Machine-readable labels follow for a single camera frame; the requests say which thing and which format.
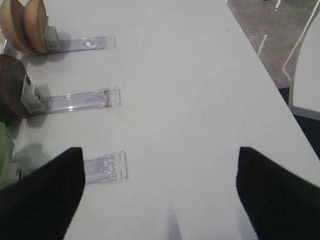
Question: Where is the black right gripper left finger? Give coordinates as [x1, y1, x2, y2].
[0, 147, 85, 240]

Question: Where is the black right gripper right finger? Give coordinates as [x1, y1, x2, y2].
[235, 147, 320, 240]

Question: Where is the green lettuce leaf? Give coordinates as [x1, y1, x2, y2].
[0, 122, 15, 187]

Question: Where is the right brown meat patty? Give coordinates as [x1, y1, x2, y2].
[0, 54, 31, 127]

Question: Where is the grey patty pusher block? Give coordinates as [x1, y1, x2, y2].
[20, 81, 45, 115]

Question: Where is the grey bun pusher block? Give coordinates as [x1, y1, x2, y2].
[44, 25, 60, 52]

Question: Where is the right top bun half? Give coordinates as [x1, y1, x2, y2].
[23, 0, 49, 53]

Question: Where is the bun half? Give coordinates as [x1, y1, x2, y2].
[0, 0, 33, 54]
[23, 0, 49, 53]

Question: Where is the left top bun half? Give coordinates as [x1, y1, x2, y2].
[0, 0, 33, 54]

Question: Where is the clear lettuce holder rail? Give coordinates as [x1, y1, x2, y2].
[84, 151, 129, 185]

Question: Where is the clear patty holder rail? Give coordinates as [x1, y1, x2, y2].
[33, 86, 121, 115]

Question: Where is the right long clear front rail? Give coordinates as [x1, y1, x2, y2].
[0, 40, 28, 62]

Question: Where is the clear top bun holder rail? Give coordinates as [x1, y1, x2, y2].
[48, 34, 117, 54]

